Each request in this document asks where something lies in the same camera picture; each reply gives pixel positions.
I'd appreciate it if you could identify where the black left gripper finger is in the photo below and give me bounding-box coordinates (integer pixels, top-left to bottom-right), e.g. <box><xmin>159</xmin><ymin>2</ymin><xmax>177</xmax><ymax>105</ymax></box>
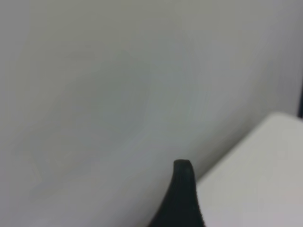
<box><xmin>148</xmin><ymin>159</ymin><xmax>207</xmax><ymax>227</ymax></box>

